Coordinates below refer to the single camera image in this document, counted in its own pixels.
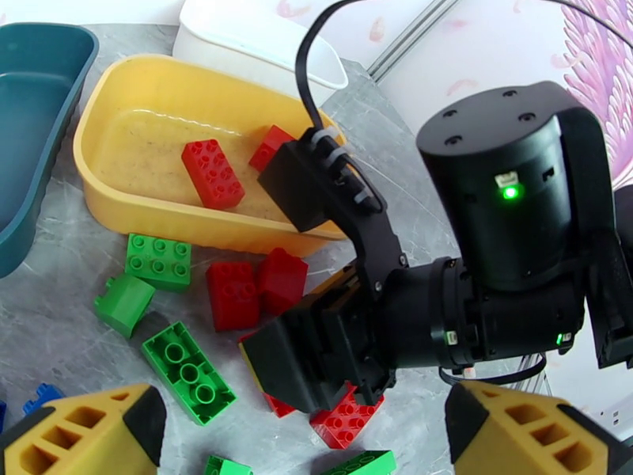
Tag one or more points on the red long lego brick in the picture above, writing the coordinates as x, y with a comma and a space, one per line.
212, 174

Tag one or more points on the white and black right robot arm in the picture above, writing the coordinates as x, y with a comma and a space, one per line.
613, 315

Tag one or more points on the green sloped lego brick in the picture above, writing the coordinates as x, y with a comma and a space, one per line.
123, 303

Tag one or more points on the aluminium corner post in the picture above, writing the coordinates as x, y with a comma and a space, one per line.
415, 35

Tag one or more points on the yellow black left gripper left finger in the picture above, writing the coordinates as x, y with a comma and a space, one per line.
74, 439

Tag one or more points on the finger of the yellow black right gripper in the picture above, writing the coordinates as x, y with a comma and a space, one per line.
292, 360
334, 288

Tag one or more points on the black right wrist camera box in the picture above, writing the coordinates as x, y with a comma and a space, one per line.
301, 186

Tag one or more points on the blue lego brick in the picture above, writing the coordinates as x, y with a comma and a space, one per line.
42, 397
2, 414

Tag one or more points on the teal plastic container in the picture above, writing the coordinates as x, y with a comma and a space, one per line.
29, 142

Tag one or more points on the white plastic container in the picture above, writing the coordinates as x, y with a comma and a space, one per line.
237, 33

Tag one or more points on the green six-stud lego brick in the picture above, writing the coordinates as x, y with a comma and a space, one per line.
158, 261

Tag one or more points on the red sloped lego brick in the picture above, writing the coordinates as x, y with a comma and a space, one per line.
282, 280

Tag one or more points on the green long lego brick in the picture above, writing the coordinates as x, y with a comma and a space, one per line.
188, 372

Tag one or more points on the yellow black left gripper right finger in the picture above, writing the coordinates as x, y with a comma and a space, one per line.
524, 439

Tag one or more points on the yellow plastic container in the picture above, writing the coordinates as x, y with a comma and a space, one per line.
143, 142

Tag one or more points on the red square lego brick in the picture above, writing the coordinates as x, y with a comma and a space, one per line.
232, 295

